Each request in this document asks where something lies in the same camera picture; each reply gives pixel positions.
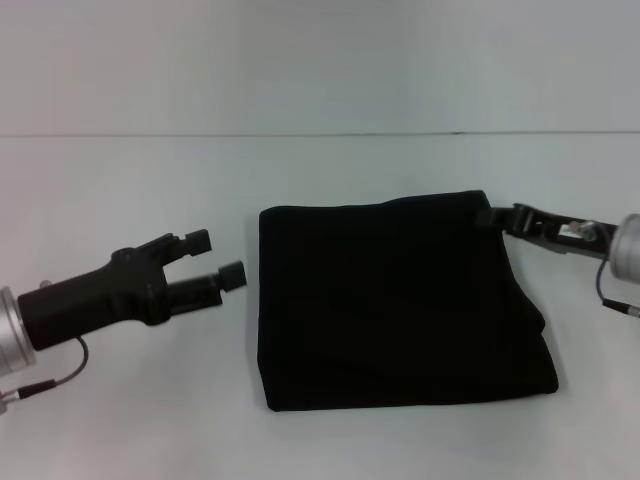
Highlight black shirt with FREE print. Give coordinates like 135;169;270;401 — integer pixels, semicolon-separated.
256;188;560;414

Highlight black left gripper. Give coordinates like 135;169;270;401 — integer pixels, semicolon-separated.
16;228;249;352

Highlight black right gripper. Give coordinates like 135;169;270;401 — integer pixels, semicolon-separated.
473;201;621;262

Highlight silver left cable connector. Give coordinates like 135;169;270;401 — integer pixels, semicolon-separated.
0;389;24;417

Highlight dark left gripper cable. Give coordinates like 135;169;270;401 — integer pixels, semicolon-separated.
14;334;92;399

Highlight grey right gripper cable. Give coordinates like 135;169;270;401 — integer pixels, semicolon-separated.
594;255;640;319

